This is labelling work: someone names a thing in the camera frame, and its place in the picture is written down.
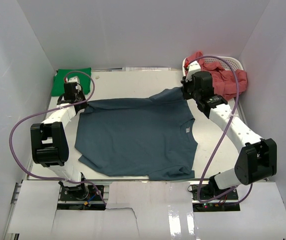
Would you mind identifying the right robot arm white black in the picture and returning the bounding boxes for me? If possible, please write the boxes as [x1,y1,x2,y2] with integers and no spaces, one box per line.
[181,71,277,203]

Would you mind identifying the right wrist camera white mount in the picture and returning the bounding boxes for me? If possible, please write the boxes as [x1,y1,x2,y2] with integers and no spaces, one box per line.
[183,60,201,82]

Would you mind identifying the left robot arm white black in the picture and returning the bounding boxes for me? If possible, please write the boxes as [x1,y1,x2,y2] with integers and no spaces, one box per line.
[30,77,89,200]

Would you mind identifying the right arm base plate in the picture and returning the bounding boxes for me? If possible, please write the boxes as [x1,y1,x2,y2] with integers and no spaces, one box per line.
[187,184,241,213]

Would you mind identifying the folded green t shirt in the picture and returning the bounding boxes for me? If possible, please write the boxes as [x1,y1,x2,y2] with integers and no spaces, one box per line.
[51,67,91,97]

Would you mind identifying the blue t shirt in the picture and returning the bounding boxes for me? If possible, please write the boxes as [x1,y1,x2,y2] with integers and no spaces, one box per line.
[75,87,198,181]

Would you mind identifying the red t shirt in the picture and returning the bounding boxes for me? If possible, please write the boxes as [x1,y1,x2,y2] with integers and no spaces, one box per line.
[197,57,248,101]

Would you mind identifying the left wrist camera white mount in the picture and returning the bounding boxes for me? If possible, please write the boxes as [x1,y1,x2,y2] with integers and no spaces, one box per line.
[64,76,80,84]

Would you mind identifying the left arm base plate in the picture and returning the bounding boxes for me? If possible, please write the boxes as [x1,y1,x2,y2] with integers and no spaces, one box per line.
[57,185,106,211]

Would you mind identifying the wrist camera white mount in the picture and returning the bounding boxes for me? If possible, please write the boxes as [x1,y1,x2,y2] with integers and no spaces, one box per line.
[183,60,201,82]
[64,76,80,84]

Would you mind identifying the white perforated plastic basket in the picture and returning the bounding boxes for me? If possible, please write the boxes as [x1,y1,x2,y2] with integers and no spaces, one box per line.
[182,55,244,76]

